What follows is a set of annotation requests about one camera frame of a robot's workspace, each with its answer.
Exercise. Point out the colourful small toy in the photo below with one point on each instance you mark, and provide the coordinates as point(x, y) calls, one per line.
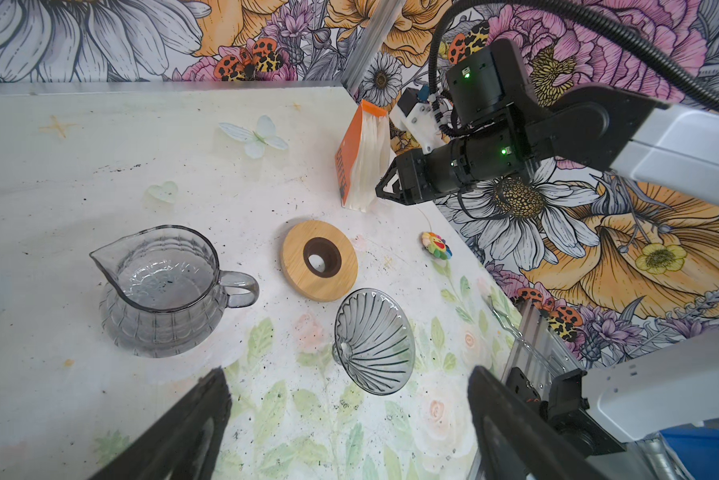
point(436, 246)

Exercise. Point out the grey ribbed glass pitcher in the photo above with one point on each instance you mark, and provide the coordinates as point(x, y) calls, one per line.
point(165, 292)

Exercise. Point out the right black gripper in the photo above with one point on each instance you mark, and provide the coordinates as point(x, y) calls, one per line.
point(495, 105)

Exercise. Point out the aluminium front rail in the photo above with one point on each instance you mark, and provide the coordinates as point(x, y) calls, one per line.
point(534, 326)

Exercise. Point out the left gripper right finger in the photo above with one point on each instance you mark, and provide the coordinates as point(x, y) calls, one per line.
point(514, 442)

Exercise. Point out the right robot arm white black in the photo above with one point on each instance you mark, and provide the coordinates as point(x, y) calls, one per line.
point(640, 140)

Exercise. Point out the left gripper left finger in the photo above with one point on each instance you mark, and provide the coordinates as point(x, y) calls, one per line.
point(185, 442)

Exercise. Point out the grey glass dripper cone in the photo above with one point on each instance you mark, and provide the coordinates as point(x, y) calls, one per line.
point(374, 342)

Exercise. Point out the coffee filter pack orange top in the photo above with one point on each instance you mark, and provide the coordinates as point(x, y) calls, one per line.
point(363, 157)

